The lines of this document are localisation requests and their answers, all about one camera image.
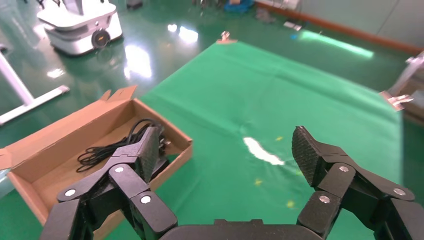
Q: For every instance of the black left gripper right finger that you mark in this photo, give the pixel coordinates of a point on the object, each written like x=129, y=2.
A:
x=344, y=185

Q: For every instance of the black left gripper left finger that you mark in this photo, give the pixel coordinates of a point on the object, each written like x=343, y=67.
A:
x=129, y=185

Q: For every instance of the open brown cardboard box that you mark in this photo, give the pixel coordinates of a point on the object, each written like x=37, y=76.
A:
x=49, y=145

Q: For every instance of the silver binder clip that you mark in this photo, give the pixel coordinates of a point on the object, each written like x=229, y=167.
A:
x=226, y=38
x=397, y=100

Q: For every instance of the green table cloth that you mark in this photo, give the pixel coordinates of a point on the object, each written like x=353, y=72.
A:
x=265, y=99

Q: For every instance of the white slanted bar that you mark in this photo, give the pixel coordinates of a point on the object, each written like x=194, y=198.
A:
x=409, y=71

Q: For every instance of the white table with legs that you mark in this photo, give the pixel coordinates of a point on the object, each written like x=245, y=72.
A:
x=20, y=96

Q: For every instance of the orange baseboard strip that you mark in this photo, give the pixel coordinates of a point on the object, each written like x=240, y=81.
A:
x=348, y=31

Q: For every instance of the white wheeled robot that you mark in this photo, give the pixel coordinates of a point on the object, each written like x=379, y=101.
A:
x=79, y=30

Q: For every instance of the blue floor object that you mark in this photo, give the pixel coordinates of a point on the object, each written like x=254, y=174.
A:
x=236, y=5

